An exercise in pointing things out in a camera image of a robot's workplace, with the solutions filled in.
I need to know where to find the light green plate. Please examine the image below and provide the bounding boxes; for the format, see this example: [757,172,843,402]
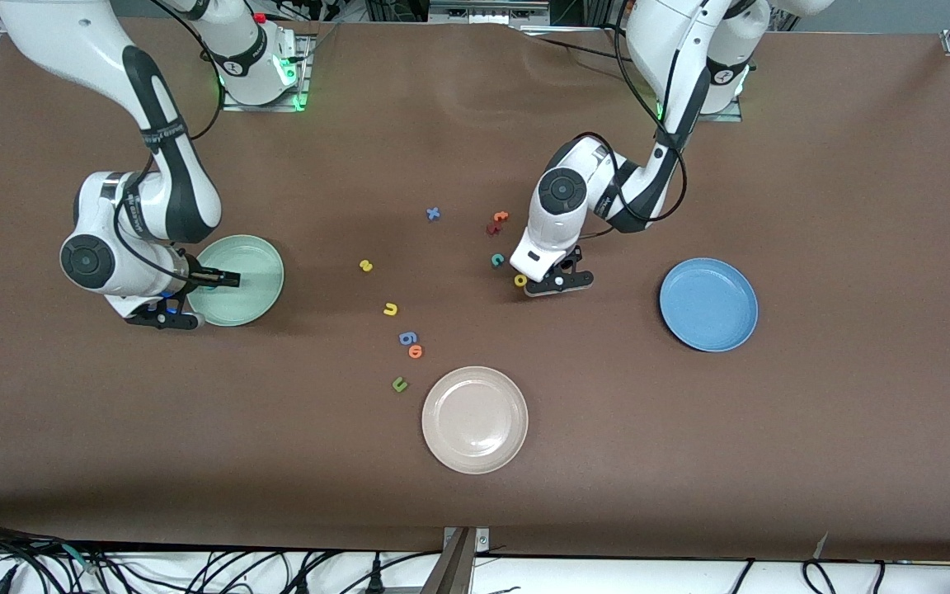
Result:
[186,234,285,328]

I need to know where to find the blue plate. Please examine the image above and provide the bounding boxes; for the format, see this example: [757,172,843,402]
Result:
[659,257,760,353]

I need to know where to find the beige plate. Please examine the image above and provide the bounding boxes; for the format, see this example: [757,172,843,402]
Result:
[421,365,529,475]

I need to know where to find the grey equipment rack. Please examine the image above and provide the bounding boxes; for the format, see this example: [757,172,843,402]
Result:
[428,0,550,26]

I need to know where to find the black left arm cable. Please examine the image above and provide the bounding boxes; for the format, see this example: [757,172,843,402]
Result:
[570,0,689,240]

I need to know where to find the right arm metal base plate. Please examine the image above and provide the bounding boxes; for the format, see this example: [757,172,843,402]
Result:
[221,33,312,112]

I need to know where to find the black base power cable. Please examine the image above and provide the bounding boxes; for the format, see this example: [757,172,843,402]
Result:
[516,23,637,67]

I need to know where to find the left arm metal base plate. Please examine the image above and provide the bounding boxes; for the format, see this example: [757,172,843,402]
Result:
[694,82,744,123]

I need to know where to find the aluminium frame profile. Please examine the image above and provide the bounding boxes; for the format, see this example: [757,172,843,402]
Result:
[417,526,491,594]

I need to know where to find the black looped floor cable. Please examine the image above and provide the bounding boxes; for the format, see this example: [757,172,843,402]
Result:
[801,559,843,594]

